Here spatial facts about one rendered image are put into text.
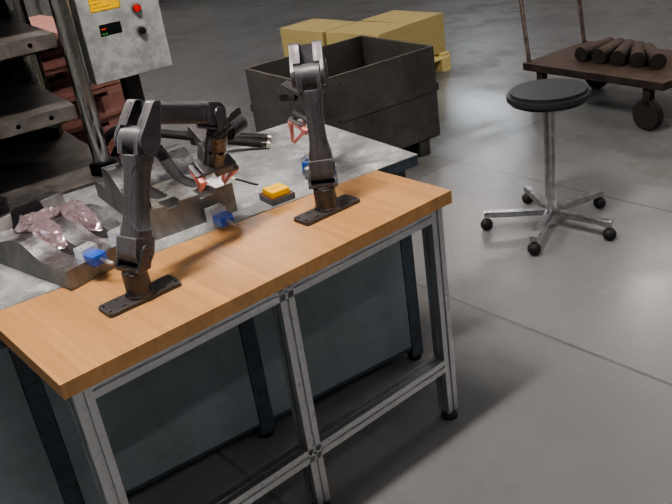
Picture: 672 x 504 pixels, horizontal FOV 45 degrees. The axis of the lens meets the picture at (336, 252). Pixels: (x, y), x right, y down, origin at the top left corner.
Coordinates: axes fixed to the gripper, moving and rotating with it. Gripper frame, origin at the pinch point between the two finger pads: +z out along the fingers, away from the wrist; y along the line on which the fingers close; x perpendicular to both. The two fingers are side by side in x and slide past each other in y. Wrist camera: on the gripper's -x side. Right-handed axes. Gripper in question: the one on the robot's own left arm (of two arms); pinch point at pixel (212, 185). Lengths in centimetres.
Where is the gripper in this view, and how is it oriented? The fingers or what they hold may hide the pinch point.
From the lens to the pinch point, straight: 229.9
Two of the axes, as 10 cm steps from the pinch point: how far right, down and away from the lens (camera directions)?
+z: -1.8, 6.5, 7.4
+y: -7.7, 3.7, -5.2
